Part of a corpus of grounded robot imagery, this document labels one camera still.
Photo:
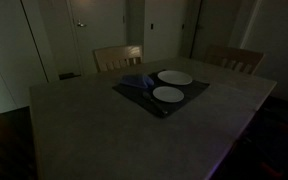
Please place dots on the black placemat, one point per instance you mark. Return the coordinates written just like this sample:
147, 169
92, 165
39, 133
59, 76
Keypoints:
140, 96

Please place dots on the blue crumpled cloth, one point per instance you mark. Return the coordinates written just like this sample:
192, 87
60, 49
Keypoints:
135, 81

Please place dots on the silver spoon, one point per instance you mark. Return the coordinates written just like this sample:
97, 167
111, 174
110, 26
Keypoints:
154, 104

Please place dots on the small white plate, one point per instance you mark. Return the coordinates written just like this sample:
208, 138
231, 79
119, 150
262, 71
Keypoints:
168, 94

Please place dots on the white closet door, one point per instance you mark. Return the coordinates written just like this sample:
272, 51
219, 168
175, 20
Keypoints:
7, 53

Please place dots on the dark wall light switch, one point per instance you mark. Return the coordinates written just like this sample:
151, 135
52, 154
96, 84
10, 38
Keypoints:
152, 26

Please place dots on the brown wooden slat chair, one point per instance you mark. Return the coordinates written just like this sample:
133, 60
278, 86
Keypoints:
234, 56

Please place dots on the large white plate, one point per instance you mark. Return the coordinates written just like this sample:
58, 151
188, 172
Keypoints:
174, 77

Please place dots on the light wooden slat chair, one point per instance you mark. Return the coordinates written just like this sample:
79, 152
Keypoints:
117, 55

